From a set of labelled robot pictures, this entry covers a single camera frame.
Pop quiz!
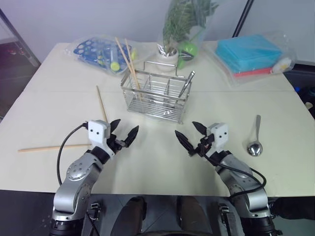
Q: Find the clear bag around toy tray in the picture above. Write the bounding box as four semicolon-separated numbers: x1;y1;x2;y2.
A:
64;34;142;77

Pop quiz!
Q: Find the clear plastic plant wrapping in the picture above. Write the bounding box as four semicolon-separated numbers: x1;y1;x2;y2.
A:
157;0;220;63

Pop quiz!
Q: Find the white plant pot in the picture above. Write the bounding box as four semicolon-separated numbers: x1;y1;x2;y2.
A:
157;46;179;73

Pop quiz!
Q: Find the metal utensil with flat handle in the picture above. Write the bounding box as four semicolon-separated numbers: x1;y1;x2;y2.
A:
178;70;196;99

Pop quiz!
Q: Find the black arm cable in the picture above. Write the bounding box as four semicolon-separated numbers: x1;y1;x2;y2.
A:
203;151;267;199
56;122;90;185

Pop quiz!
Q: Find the green leafy plant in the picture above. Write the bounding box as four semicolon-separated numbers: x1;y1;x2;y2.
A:
162;0;219;54

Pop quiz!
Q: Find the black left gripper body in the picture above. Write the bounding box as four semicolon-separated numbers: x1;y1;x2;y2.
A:
107;134;127;156

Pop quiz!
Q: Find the grey metal frame shelf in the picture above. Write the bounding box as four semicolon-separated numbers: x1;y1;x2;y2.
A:
0;7;42;119

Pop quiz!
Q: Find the wooden chopstick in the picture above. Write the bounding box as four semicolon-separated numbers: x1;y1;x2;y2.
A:
115;36;143;102
125;38;143;100
17;143;92;153
95;85;108;122

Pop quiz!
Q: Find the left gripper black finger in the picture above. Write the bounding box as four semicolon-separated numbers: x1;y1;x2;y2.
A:
124;125;140;148
109;118;122;136

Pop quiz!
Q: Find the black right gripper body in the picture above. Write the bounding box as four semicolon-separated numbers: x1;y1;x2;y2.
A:
188;133;216;157

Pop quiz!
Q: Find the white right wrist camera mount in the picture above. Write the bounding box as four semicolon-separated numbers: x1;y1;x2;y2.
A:
206;122;229;154

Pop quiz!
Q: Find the dark vertical post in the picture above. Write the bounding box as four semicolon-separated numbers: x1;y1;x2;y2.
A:
232;0;254;38

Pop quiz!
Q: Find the black bulky object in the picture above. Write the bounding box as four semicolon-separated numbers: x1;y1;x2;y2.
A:
272;197;315;221

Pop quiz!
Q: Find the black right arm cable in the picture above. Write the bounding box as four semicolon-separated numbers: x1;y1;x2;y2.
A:
203;151;267;199

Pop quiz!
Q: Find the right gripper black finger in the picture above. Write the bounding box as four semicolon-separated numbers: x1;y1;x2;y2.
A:
191;121;209;136
174;130;198;155

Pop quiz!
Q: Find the white and yellow soft toy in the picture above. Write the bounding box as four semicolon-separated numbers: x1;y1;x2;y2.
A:
271;57;290;74

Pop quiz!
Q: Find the metal wire cutlery rack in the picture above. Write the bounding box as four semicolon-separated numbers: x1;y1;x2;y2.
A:
120;60;194;124

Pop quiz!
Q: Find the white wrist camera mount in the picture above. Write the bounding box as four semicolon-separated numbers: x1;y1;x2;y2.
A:
206;122;229;154
88;119;116;162

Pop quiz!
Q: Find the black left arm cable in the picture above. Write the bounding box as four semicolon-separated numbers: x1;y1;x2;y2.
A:
56;122;90;185

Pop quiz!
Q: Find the blue patterned toy tray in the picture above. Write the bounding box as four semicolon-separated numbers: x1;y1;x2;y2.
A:
73;36;135;74

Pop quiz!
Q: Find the clear bag around blue boards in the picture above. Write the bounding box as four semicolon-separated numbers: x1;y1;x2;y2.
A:
208;30;298;89

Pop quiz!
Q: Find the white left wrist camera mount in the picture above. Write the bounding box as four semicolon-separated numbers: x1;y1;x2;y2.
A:
88;119;116;162

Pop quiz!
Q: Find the green ball toy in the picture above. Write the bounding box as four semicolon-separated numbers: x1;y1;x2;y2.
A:
177;41;198;69

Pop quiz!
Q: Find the blue plastic board stack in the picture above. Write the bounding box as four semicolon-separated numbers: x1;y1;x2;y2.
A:
215;33;284;74

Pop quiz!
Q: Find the shiny metal spoon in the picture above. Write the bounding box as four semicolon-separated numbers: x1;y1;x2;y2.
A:
247;115;264;157

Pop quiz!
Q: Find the red plastic strip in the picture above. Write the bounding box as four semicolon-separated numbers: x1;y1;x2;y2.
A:
233;67;273;79

